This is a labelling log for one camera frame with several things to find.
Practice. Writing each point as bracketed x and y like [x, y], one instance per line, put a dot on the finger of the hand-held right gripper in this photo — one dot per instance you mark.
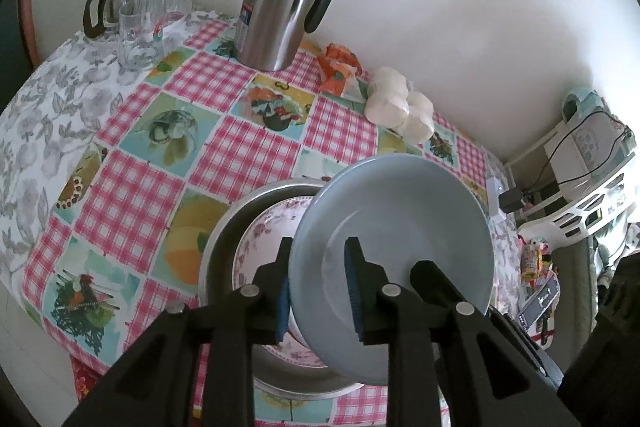
[432, 279]

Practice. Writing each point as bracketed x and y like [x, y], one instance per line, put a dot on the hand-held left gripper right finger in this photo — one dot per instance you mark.
[355, 299]

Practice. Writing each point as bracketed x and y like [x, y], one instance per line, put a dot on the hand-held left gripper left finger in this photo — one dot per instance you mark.
[283, 307]

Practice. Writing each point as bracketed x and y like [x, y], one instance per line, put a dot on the white bowl with pink flower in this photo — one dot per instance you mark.
[400, 217]

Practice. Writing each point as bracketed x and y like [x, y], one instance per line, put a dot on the round pink floral plate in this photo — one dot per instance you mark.
[265, 232]

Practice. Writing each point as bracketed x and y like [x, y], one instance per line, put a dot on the stainless steel basin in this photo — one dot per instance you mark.
[220, 247]

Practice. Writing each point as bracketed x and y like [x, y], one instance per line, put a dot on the black rectangular device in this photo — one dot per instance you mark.
[540, 302]

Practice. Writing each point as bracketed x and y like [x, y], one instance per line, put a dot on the colourful snack packet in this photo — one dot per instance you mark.
[535, 259]

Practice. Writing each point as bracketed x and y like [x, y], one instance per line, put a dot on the white power strip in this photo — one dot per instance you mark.
[494, 187]

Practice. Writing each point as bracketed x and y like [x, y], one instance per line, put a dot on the black power adapter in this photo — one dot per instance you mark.
[512, 201]

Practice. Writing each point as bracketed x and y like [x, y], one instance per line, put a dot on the white plastic basket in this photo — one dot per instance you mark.
[595, 202]

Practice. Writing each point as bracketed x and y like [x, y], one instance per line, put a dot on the red embroidered cloth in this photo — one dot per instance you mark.
[85, 377]

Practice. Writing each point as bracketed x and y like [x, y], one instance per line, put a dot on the white and teal bag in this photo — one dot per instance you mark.
[590, 132]

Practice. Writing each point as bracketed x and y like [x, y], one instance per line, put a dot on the orange snack bag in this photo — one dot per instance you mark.
[340, 69]

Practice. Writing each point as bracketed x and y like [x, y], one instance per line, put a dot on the grey floral cloth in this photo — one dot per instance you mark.
[50, 107]

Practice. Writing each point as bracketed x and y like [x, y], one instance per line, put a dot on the glass cup with red print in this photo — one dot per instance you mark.
[152, 24]

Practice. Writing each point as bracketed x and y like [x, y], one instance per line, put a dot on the pink board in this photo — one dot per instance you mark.
[26, 7]

